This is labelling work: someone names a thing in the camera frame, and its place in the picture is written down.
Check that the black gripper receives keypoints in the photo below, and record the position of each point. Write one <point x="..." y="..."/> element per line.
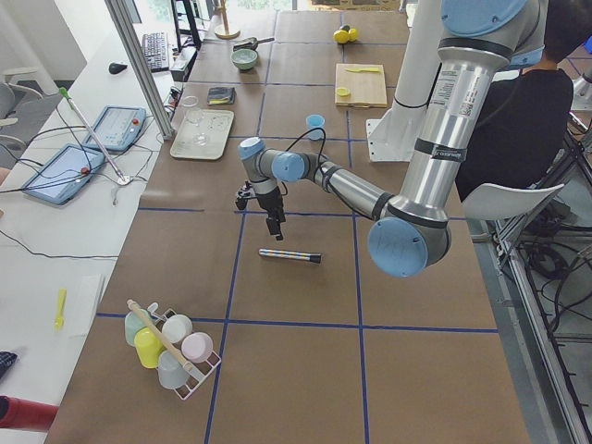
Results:
<point x="269" y="203"/>

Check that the steel muddler black tip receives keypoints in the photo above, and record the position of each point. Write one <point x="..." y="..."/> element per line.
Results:
<point x="315" y="258"/>

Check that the black keyboard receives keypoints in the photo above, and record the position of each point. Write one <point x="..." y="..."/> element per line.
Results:
<point x="155" y="51"/>

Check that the grey cup on rack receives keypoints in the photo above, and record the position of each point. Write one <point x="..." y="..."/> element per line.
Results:
<point x="170" y="372"/>

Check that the green cup on rack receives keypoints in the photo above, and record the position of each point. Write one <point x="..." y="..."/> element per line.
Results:
<point x="132" y="325"/>

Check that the grey folded cloth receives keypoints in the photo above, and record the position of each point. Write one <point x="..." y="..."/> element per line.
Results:
<point x="221" y="96"/>

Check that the wooden mug tree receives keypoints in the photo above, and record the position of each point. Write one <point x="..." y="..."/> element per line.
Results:
<point x="225" y="30"/>

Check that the green bowl of ice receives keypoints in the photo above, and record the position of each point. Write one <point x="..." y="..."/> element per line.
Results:
<point x="244" y="59"/>

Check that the black computer mouse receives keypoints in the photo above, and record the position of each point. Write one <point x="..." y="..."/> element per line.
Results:
<point x="116" y="68"/>

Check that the yellow plastic knife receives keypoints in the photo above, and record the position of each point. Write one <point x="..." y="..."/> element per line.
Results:
<point x="364" y="70"/>

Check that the whole yellow lemon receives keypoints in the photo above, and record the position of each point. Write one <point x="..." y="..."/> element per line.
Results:
<point x="345" y="34"/>

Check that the yellow plastic fork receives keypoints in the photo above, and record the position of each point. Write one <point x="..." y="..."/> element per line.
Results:
<point x="60" y="305"/>

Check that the white chair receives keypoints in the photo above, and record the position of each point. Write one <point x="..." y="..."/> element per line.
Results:
<point x="493" y="202"/>

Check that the metal rod green tip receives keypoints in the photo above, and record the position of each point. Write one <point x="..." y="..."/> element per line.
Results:
<point x="122" y="179"/>

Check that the lemon slice on board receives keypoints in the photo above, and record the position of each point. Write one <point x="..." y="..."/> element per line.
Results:
<point x="343" y="92"/>

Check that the grey office chair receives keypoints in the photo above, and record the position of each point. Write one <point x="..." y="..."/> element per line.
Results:
<point x="23" y="109"/>

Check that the person in black shirt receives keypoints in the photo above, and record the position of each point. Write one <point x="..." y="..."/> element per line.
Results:
<point x="522" y="121"/>

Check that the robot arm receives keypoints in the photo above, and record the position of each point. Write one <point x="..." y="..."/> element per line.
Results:
<point x="454" y="51"/>

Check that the white cup on rack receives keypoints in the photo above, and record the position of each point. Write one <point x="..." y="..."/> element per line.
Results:
<point x="177" y="328"/>

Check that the teach pendant near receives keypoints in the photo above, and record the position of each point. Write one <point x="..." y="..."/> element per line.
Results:
<point x="64" y="175"/>

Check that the metal ice scoop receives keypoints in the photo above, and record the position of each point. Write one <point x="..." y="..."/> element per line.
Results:
<point x="251" y="43"/>

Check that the light blue cup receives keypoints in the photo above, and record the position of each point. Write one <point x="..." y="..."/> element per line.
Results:
<point x="315" y="127"/>

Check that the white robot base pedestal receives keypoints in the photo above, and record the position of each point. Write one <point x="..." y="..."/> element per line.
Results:
<point x="392" y="137"/>

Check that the yellow cup on rack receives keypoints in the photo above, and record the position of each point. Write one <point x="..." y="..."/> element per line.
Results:
<point x="148" y="348"/>

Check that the teach pendant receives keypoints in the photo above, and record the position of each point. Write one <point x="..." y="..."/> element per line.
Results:
<point x="118" y="127"/>
<point x="64" y="175"/>

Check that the aluminium frame post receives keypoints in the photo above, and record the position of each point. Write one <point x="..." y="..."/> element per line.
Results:
<point x="127" y="34"/>

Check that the white cup rack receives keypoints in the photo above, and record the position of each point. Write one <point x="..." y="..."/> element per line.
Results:
<point x="201" y="370"/>

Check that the wooden cutting board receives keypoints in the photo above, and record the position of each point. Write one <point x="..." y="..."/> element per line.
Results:
<point x="367" y="89"/>

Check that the clear wine glass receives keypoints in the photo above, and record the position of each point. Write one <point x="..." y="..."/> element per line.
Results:
<point x="194" y="115"/>

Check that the white bear tray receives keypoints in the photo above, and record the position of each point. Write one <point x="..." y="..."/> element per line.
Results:
<point x="216" y="124"/>

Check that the pink cup on rack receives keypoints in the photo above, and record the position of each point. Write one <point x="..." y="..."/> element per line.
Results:
<point x="197" y="347"/>

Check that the teach pendant far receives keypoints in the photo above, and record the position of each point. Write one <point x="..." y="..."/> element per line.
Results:
<point x="118" y="127"/>

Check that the wooden stick on rack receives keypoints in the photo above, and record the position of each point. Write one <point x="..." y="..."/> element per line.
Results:
<point x="136" y="309"/>

